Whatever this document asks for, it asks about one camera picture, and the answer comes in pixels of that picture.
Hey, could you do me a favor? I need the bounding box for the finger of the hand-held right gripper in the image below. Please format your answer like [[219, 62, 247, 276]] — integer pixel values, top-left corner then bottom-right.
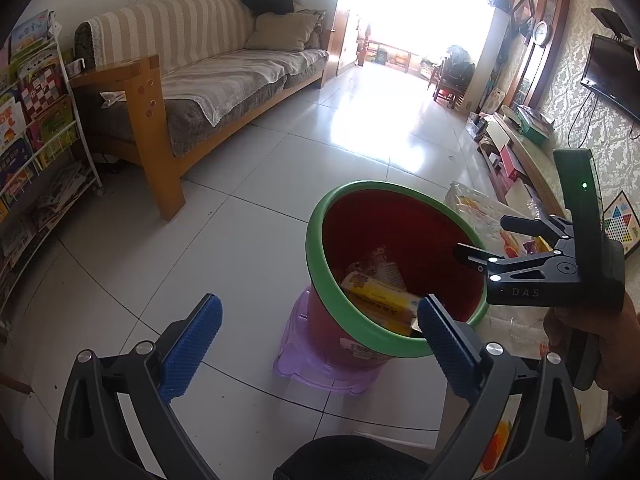
[[500, 214, 576, 252], [452, 242, 556, 283]]

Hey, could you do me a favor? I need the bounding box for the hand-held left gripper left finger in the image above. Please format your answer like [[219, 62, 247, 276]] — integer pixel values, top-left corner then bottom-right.
[[54, 292, 223, 480]]

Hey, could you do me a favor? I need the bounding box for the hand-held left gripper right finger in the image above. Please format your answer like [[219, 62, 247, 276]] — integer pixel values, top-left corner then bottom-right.
[[417, 294, 588, 480]]

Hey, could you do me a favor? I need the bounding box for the long yellow cardboard box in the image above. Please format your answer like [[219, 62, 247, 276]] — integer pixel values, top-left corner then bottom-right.
[[342, 270, 422, 336]]

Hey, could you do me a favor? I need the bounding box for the red bin with green rim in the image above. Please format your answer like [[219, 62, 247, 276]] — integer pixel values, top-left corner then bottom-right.
[[305, 180, 490, 368]]

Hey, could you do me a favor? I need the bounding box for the person's right hand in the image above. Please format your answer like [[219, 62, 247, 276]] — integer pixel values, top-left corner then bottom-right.
[[542, 290, 640, 402]]

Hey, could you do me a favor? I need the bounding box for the long television cabinet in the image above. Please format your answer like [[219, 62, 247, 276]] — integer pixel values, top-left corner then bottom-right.
[[470, 110, 571, 221]]

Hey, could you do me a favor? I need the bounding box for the star checkers board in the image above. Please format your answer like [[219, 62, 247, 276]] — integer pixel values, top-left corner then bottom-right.
[[600, 191, 640, 256]]

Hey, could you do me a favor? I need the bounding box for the flat red box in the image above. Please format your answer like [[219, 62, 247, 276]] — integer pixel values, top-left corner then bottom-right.
[[499, 145, 527, 182]]

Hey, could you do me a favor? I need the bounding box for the green box stack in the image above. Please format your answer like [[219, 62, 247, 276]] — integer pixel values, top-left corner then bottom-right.
[[502, 105, 556, 146]]

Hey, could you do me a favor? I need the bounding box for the purple plastic stool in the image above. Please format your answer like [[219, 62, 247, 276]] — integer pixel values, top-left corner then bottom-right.
[[272, 285, 388, 396]]

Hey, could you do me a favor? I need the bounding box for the wooden chair with clothes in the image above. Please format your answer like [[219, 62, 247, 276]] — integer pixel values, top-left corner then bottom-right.
[[427, 45, 476, 109]]

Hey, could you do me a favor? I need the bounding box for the wooden sofa with striped cover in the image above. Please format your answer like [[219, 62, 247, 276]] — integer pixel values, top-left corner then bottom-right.
[[67, 0, 331, 221]]

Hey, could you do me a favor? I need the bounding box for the row of children's books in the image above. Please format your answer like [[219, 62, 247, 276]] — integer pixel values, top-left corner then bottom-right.
[[0, 10, 93, 261]]

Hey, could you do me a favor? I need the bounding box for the beige pillow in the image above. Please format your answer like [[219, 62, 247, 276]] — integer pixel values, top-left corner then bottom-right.
[[243, 10, 321, 52]]

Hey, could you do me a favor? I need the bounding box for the black television cable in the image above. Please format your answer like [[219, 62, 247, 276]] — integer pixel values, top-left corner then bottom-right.
[[567, 92, 601, 148]]

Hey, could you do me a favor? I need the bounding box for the black wall television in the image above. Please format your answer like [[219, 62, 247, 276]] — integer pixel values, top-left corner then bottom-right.
[[580, 34, 640, 123]]

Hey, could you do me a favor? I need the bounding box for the white wire book rack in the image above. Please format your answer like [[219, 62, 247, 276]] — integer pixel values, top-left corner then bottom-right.
[[0, 35, 104, 321]]

